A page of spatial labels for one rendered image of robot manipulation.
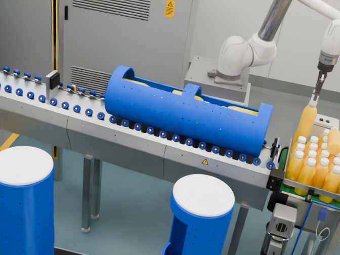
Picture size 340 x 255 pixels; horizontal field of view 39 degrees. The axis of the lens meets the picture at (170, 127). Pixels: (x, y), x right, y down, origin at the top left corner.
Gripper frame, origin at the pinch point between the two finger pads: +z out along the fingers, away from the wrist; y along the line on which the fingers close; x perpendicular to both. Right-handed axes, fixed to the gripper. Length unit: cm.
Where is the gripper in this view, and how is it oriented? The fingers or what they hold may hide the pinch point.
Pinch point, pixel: (314, 98)
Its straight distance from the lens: 256.5
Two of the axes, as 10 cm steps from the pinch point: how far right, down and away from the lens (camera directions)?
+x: 9.4, 2.7, -2.0
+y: -3.1, 4.8, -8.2
